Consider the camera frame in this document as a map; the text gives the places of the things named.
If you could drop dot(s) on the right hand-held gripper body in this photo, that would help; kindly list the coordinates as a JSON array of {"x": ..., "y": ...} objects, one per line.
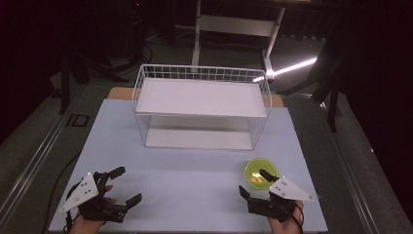
[{"x": 287, "y": 191}]

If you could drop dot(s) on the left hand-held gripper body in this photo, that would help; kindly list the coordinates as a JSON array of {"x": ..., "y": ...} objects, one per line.
[{"x": 85, "y": 191}]

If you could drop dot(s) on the green plastic bowl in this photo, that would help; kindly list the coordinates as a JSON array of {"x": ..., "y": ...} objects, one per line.
[{"x": 253, "y": 170}]

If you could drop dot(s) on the person's right hand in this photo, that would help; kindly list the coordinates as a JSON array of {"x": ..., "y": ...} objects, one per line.
[{"x": 287, "y": 227}]

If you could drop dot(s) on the person's left hand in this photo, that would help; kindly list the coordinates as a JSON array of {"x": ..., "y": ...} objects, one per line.
[{"x": 86, "y": 227}]

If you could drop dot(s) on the pale blue table mat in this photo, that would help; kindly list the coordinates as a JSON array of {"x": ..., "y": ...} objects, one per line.
[{"x": 181, "y": 182}]

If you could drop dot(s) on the black floor socket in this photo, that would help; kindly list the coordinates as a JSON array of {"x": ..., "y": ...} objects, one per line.
[{"x": 78, "y": 120}]

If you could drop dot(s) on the black metal stand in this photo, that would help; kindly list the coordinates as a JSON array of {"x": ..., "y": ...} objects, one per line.
[
  {"x": 64, "y": 84},
  {"x": 332, "y": 97}
]

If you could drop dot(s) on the bright light strip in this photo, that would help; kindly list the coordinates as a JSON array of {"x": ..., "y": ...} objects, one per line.
[{"x": 292, "y": 67}]

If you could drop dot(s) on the metal floor rail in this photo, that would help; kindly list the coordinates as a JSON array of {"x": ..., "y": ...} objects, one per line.
[{"x": 32, "y": 162}]

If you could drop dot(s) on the white chair frame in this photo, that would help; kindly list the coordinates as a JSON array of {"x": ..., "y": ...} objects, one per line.
[{"x": 233, "y": 25}]

